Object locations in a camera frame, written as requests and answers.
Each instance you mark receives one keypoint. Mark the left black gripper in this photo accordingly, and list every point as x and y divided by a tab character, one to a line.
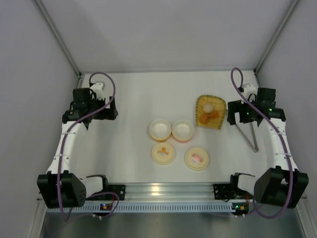
109	112

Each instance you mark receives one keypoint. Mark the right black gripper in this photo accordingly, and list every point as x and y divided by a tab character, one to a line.
237	112

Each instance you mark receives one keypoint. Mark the orange fried food piece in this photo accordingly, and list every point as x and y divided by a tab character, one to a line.
213	114

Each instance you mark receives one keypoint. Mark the metal tongs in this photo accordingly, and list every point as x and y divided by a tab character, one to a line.
251	143

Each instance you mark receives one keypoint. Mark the white round bun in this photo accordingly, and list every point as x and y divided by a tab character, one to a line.
207	108

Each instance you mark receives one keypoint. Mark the orange fried food chunk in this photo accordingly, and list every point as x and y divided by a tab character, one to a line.
204	118

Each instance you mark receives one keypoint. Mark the cream lid pink knob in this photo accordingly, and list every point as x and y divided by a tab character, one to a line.
197	159

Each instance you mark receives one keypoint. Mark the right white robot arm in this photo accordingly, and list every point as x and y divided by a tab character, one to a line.
281	179

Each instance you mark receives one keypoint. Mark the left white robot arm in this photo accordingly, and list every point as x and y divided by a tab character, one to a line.
59	186

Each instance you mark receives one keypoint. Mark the yellow lunch bowl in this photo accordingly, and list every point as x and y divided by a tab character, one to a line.
160	130

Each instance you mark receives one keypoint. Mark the pink lunch bowl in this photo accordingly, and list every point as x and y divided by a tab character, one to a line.
183	130

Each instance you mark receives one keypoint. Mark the yellow woven tray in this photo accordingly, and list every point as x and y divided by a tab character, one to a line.
219	105

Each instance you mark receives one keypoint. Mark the cream lid orange knob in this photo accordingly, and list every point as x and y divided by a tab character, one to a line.
163	153

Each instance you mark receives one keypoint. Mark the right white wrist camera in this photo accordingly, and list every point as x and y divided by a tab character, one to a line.
247	90

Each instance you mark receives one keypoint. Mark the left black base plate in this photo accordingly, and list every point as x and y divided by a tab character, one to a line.
118	189

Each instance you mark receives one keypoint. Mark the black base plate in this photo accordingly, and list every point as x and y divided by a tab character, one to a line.
227	191
118	189

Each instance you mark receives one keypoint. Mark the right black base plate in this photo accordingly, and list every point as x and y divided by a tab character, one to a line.
227	191

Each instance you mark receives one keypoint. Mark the aluminium mounting rail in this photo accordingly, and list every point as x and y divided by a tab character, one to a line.
165	192

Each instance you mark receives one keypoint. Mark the slotted grey cable duct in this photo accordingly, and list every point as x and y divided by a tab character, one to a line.
129	207

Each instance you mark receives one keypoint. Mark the right aluminium frame post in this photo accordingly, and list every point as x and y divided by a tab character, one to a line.
276	34

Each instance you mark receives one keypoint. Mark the aluminium frame post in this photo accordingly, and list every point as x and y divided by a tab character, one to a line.
276	34
53	29

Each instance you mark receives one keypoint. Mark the left aluminium frame post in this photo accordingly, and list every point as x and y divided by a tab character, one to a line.
53	29

